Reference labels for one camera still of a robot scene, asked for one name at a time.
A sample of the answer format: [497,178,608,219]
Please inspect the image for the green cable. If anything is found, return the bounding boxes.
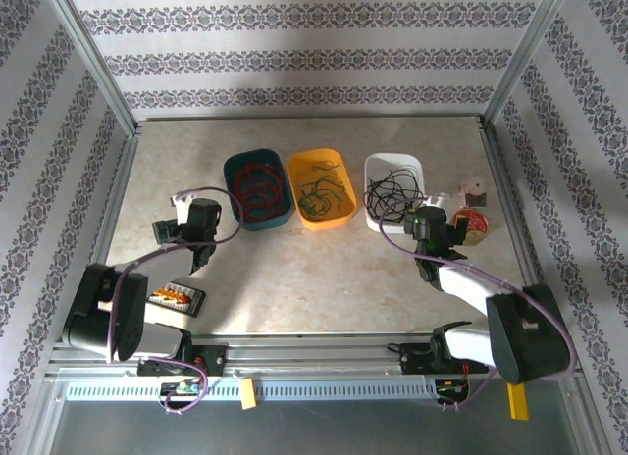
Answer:
[295,176,346,220]

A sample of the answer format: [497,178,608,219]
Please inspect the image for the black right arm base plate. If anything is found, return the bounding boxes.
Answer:
[387,341,455,377]

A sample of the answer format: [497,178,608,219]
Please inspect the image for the white plastic bin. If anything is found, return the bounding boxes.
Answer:
[363,152,426,233]

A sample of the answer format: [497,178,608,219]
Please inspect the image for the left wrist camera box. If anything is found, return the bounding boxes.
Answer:
[170,192,199,227]

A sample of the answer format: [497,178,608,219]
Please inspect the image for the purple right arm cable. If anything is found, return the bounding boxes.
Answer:
[377,196,581,413]

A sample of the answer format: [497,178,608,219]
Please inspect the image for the dark teal plastic bin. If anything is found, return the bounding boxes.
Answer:
[223,148,296,232]

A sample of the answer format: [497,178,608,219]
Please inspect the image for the orange plastic block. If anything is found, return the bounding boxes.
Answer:
[238,378,259,410]

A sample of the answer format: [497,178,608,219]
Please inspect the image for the yellow plastic block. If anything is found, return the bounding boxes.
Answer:
[506,381,532,422]

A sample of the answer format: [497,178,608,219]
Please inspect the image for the long aluminium base rail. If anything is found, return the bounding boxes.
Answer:
[43,332,583,379]

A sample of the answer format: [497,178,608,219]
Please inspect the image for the orange plastic bin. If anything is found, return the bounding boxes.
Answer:
[286,148,358,231]

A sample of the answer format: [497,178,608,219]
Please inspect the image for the black cable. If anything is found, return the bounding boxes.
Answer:
[365,164,424,227]

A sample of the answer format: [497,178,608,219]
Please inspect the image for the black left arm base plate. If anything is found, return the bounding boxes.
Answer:
[136,343,230,378]

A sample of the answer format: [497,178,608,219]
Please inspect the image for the slotted grey cable duct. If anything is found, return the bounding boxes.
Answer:
[66,379,439,403]

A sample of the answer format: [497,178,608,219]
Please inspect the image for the aluminium edge rail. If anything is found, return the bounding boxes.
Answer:
[68,124,144,339]
[478,116,570,339]
[135,113,486,124]

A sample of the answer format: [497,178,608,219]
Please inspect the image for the aluminium frame post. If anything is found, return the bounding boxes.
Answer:
[483,0,576,128]
[41,0,144,138]

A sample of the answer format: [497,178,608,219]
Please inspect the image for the red and white tape roll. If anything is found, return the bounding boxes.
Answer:
[450,208,491,247]

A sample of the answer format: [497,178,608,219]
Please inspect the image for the black tray with orange connectors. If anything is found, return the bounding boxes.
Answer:
[145,280,208,320]

